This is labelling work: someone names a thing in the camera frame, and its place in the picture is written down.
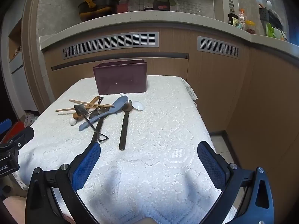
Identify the blue-grey plastic spoon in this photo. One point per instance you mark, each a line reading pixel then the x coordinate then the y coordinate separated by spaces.
pixel 120 103

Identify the red box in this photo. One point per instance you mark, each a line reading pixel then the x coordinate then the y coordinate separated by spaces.
pixel 15 129

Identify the open side shelf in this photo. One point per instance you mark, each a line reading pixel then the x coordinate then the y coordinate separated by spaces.
pixel 16 58

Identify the translucent white spoon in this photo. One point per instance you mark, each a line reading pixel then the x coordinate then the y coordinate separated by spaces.
pixel 138 105

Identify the black dish rack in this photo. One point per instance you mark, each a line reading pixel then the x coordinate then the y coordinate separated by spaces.
pixel 274 17

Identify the wooden spoon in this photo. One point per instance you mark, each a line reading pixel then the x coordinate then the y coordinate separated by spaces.
pixel 94 101

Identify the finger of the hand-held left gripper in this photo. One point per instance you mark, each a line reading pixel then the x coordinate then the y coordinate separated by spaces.
pixel 24 135
pixel 5 124

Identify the dark sauce bottle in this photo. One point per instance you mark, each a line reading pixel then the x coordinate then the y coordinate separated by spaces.
pixel 232 19

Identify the jar with yellow lid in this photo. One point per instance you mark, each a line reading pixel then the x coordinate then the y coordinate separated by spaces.
pixel 250 27

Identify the patterned white towel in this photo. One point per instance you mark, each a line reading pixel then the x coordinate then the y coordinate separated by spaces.
pixel 190 91

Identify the small wall vent panel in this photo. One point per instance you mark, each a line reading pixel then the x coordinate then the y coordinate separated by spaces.
pixel 230 1

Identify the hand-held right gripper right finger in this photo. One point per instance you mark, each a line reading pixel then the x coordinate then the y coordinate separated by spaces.
pixel 211 165

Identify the cartoon wall sticker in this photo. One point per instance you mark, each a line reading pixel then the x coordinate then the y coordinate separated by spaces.
pixel 163 0

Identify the pile of clothes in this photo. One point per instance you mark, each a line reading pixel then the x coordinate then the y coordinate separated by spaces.
pixel 30 119

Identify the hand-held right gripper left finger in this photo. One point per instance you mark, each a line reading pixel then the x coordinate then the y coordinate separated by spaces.
pixel 86 165

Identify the white stone kitchen countertop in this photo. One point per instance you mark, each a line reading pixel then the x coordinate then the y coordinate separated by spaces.
pixel 163 18

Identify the white ceramic spoon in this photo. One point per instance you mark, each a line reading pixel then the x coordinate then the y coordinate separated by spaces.
pixel 72 121

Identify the short grey vent grille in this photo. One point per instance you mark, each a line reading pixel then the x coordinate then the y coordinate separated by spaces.
pixel 218 47

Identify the white round object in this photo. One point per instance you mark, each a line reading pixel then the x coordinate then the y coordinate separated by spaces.
pixel 268 3

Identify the green plastic dishware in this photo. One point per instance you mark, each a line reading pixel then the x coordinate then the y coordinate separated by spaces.
pixel 271 30

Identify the long grey vent grille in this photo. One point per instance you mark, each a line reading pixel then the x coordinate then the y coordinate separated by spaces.
pixel 109 44

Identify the white lace tablecloth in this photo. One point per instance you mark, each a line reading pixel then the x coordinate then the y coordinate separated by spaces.
pixel 151 133

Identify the clear bottle with orange cap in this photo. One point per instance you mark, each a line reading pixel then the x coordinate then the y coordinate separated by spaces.
pixel 243 17

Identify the maroon plastic utensil holder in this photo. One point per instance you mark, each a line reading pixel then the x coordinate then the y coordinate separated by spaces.
pixel 121 79

